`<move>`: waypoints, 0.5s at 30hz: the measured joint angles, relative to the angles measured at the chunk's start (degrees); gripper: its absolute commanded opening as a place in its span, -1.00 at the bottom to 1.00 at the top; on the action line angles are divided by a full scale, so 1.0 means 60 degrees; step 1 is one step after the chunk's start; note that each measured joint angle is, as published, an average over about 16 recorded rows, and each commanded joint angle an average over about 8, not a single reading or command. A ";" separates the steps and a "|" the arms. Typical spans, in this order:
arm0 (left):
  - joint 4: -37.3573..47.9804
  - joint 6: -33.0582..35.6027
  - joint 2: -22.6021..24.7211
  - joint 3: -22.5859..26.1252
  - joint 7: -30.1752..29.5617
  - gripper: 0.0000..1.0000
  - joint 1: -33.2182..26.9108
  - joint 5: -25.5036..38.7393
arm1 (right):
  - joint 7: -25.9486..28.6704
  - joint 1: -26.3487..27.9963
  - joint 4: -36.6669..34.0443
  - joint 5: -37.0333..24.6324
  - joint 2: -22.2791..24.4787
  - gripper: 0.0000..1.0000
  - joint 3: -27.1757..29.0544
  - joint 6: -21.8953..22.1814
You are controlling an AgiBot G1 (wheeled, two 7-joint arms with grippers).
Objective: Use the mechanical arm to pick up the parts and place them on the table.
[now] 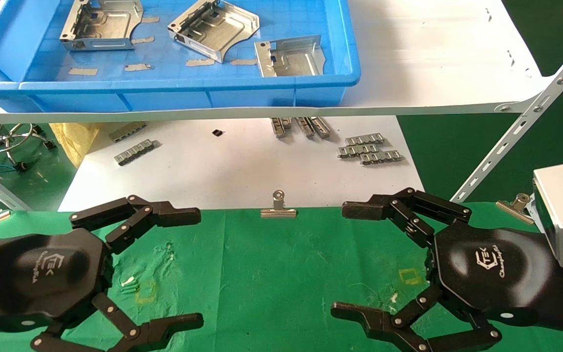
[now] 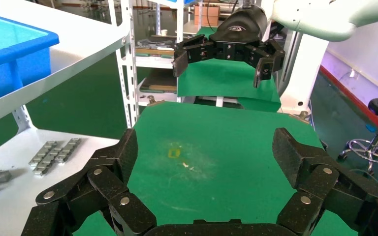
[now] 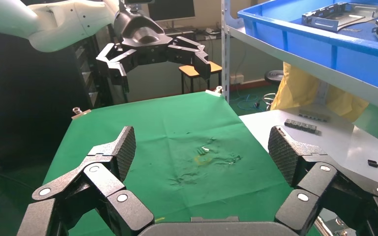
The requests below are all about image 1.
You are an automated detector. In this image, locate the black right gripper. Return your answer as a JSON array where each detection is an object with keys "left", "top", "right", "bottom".
[{"left": 330, "top": 187, "right": 556, "bottom": 352}]

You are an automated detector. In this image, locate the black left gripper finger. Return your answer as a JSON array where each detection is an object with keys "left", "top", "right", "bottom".
[{"left": 70, "top": 195, "right": 201, "bottom": 255}]

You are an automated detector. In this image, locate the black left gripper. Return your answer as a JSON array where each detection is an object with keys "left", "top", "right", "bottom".
[{"left": 0, "top": 228, "right": 204, "bottom": 352}]

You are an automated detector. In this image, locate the silver sheet metal bracket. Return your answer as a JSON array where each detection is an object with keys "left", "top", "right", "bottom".
[
  {"left": 255, "top": 35, "right": 326, "bottom": 78},
  {"left": 59, "top": 0, "right": 144, "bottom": 51},
  {"left": 167, "top": 0, "right": 260, "bottom": 64}
]

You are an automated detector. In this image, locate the white board sheet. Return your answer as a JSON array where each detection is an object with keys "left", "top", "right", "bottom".
[{"left": 58, "top": 116, "right": 426, "bottom": 212}]

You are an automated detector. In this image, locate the green table cloth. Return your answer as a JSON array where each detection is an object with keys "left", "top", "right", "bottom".
[{"left": 0, "top": 202, "right": 563, "bottom": 352}]

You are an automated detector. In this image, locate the blue plastic bin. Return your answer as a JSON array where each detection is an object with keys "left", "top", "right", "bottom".
[{"left": 0, "top": 0, "right": 362, "bottom": 113}]

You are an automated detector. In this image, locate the yellow cloth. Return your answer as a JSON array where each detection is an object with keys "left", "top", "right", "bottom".
[{"left": 49, "top": 122, "right": 100, "bottom": 168}]

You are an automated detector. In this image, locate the grey metal angle bar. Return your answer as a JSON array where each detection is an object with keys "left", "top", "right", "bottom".
[{"left": 0, "top": 187, "right": 31, "bottom": 212}]

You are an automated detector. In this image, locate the chrome stool base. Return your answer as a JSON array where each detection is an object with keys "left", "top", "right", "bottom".
[{"left": 0, "top": 123, "right": 57, "bottom": 172}]

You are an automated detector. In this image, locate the perforated white metal brace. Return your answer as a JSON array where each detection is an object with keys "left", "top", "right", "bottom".
[{"left": 450, "top": 27, "right": 563, "bottom": 203}]

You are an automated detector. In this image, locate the white shelf board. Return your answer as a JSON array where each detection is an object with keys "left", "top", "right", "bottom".
[{"left": 0, "top": 0, "right": 551, "bottom": 124}]

